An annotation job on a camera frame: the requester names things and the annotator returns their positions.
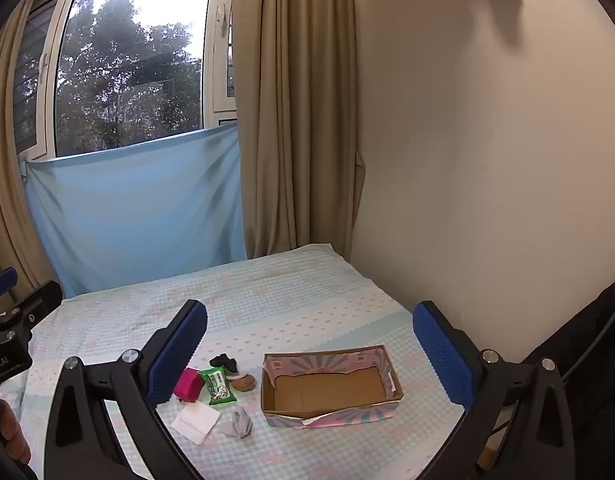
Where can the beige curtain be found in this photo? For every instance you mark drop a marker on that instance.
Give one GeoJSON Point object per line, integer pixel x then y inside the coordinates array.
{"type": "Point", "coordinates": [297, 110]}
{"type": "Point", "coordinates": [2, 160]}

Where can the cardboard box with pink lining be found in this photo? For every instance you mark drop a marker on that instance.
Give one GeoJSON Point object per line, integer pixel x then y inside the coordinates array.
{"type": "Point", "coordinates": [327, 390]}

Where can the black clothing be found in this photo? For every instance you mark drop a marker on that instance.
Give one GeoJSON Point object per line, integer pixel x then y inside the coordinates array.
{"type": "Point", "coordinates": [587, 340]}

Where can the green wet wipes pack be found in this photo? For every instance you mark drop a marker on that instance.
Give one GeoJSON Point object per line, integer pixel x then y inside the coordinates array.
{"type": "Point", "coordinates": [218, 385]}

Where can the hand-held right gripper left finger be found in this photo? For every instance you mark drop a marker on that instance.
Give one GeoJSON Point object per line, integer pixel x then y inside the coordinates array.
{"type": "Point", "coordinates": [180, 355]}

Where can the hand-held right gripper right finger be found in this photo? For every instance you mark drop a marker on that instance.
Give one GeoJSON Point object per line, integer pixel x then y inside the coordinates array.
{"type": "Point", "coordinates": [445, 355]}

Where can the white framed window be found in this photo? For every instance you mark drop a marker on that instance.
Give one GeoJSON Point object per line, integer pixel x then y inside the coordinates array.
{"type": "Point", "coordinates": [127, 70]}

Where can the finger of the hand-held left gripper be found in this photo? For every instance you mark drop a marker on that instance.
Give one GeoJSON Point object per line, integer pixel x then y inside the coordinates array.
{"type": "Point", "coordinates": [0, 284]}
{"type": "Point", "coordinates": [40, 300]}

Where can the checkered bed sheet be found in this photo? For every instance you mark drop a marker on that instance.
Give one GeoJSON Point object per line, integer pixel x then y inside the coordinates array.
{"type": "Point", "coordinates": [287, 300]}

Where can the light blue hanging cloth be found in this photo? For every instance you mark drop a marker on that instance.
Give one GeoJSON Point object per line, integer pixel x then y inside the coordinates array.
{"type": "Point", "coordinates": [137, 210]}

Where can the grey sock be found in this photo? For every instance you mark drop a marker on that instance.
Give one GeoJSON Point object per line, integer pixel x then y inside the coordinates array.
{"type": "Point", "coordinates": [237, 422]}

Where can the magenta fabric pouch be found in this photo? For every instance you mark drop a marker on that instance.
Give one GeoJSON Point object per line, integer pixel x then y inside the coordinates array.
{"type": "Point", "coordinates": [188, 385]}

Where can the white towel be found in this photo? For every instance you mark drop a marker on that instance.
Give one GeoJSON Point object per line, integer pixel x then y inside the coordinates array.
{"type": "Point", "coordinates": [195, 422]}

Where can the black sock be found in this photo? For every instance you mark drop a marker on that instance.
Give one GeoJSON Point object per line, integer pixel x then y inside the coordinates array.
{"type": "Point", "coordinates": [221, 361]}

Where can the person's left hand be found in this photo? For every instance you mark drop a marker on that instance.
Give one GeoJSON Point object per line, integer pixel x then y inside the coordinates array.
{"type": "Point", "coordinates": [12, 432]}

